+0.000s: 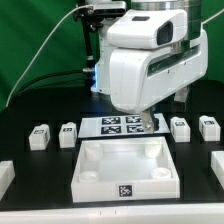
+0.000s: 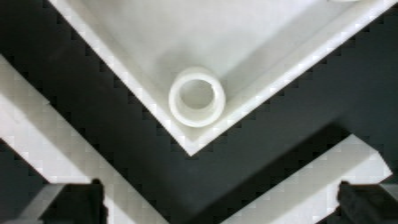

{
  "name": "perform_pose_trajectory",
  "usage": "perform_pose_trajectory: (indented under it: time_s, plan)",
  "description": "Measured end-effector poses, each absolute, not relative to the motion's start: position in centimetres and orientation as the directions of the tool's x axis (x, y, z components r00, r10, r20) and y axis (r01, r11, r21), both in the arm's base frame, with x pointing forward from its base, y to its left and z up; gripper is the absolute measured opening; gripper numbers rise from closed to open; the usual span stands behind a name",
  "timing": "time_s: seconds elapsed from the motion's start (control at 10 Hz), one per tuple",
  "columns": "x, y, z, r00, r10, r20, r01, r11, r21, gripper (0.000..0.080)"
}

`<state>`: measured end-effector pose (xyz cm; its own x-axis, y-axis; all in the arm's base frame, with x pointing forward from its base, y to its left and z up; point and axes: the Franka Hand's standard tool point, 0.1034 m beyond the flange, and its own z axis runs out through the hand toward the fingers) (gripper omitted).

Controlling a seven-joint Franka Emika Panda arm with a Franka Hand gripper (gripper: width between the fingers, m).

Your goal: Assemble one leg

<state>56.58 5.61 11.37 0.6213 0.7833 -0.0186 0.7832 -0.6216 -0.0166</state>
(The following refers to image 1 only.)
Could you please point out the white front fence strip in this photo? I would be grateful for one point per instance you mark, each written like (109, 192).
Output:
(208, 213)

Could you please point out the white right obstacle block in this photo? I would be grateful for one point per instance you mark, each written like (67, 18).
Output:
(217, 165)

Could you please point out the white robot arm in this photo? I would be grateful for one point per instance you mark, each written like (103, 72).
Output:
(180, 50)

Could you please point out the black camera stand pole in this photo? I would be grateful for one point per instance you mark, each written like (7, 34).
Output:
(89, 54)

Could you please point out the white obstacle block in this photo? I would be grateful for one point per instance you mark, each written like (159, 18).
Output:
(7, 175)
(217, 165)

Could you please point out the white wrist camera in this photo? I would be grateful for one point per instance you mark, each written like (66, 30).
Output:
(148, 29)

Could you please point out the white left obstacle block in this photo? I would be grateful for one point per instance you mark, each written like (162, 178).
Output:
(7, 175)

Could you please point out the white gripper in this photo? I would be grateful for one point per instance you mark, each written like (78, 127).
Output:
(133, 89)

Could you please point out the white square tabletop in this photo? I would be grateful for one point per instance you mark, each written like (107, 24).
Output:
(124, 169)

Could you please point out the black camera on stand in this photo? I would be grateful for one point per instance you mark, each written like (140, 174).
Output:
(103, 8)

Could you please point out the white tag sheet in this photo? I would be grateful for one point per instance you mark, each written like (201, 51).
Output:
(111, 126)

